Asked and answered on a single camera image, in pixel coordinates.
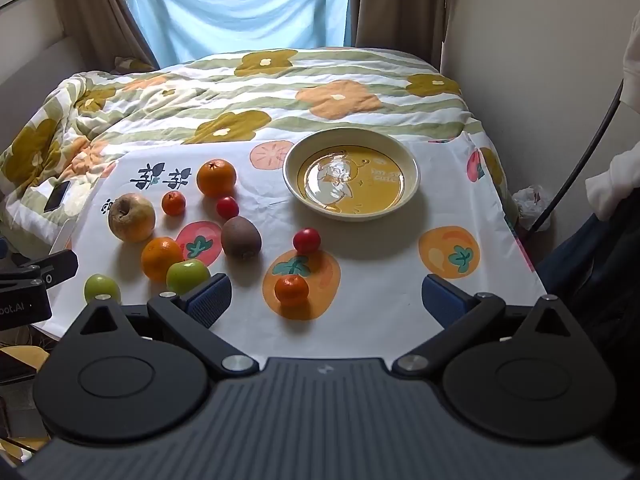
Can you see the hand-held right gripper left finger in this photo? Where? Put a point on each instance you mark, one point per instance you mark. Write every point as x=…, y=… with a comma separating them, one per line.
x=212, y=299

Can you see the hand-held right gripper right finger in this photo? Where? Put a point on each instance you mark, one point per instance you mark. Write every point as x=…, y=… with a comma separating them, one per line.
x=442, y=304

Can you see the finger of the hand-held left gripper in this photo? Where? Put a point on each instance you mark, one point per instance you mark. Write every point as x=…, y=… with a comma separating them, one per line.
x=56, y=265

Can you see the green apple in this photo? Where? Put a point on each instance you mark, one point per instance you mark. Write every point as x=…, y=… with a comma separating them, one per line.
x=102, y=288
x=188, y=276

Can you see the orange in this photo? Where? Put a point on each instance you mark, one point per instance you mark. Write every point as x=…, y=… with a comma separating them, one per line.
x=216, y=177
x=161, y=258

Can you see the kiwi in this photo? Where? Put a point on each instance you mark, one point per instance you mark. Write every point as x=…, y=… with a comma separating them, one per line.
x=241, y=237

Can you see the wrinkled brown apple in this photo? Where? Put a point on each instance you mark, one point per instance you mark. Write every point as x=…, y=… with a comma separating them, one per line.
x=131, y=217

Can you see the yellow duck print bowl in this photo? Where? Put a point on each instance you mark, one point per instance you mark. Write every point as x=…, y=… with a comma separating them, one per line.
x=380, y=180

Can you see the black smartphone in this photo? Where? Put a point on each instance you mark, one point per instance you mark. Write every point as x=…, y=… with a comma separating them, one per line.
x=56, y=196

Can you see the small tangerine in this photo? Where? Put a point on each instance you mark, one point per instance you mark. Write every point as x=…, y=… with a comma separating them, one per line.
x=291, y=290
x=173, y=203

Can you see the white persimmon print cloth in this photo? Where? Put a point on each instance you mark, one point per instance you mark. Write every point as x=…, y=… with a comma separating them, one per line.
x=375, y=260

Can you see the cherry tomato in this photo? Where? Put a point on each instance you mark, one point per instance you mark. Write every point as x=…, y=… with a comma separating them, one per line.
x=227, y=207
x=306, y=240

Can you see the white plastic bag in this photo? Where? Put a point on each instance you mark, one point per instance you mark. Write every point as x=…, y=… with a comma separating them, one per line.
x=531, y=205

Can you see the dark blue garment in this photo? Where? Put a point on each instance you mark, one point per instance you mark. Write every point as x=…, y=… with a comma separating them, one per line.
x=590, y=270

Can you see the grey padded headboard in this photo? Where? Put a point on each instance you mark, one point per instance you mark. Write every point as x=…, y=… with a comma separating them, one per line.
x=30, y=65

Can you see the white garment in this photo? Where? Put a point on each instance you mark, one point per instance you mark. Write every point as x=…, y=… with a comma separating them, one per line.
x=615, y=185

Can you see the floral pillow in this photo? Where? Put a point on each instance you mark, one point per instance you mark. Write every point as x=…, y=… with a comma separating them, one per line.
x=132, y=64

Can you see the floral striped blanket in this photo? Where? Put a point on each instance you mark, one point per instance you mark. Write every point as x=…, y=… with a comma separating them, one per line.
x=300, y=75

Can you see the brown curtain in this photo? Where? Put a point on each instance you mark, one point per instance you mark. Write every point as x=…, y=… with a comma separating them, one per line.
x=100, y=5
x=400, y=5

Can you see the light blue window cloth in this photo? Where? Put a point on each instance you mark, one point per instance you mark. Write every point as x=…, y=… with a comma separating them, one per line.
x=225, y=10

